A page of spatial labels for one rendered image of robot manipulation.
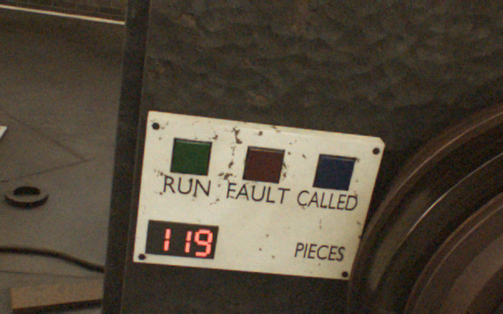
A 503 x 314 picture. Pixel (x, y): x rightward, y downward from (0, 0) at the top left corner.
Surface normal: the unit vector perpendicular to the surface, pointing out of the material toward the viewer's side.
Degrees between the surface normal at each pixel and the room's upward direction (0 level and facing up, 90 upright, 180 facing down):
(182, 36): 90
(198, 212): 90
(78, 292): 0
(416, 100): 90
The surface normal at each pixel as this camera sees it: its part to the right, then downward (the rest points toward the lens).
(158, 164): 0.08, 0.40
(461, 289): -0.78, -0.13
